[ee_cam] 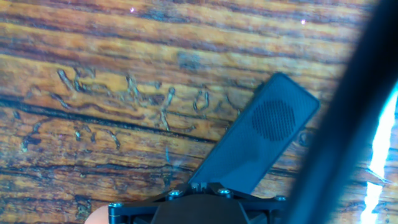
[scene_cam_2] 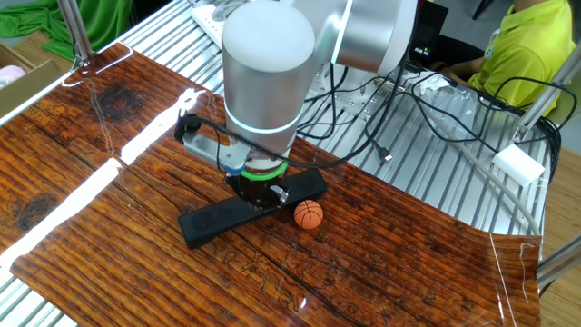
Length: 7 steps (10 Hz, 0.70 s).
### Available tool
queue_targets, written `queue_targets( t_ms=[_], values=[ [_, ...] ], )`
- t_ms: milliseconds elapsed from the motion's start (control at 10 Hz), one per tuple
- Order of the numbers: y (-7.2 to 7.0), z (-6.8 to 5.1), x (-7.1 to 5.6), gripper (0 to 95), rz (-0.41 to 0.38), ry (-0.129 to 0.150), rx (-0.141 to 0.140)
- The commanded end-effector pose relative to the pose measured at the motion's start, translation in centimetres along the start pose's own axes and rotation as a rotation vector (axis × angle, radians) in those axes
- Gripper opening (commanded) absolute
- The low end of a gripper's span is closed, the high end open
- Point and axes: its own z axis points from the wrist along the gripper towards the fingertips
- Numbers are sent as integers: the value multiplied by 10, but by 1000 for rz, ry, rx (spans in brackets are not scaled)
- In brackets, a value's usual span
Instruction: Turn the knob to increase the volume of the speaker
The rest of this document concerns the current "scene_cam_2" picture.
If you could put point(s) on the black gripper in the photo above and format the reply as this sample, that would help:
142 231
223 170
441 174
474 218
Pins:
256 193

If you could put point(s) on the black speaker bar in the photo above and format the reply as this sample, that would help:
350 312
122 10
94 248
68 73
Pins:
213 221

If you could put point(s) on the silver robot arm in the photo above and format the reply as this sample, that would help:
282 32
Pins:
268 82

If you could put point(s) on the small orange basketball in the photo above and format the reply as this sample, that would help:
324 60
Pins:
308 214

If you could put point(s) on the wood grain table mat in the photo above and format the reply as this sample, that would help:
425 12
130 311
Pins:
386 254

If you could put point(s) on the white power strip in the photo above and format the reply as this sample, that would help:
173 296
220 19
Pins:
206 20

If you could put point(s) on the clear plastic wrapper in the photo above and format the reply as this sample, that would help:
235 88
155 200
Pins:
436 84

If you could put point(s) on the green cloth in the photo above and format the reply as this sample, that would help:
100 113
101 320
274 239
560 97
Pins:
113 18

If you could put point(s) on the cardboard box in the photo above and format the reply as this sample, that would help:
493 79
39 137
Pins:
32 86

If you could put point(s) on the white power adapter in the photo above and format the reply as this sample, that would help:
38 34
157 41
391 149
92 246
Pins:
517 164

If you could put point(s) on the pink soft item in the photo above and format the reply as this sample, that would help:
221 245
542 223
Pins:
10 75

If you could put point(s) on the person in yellow shirt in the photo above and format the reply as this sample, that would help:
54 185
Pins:
531 45

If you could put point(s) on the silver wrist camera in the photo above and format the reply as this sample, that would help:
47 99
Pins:
209 150

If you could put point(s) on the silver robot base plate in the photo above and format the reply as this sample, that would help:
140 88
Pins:
358 103

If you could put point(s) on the aluminium frame post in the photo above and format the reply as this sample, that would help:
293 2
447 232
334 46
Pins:
75 27
560 262
547 95

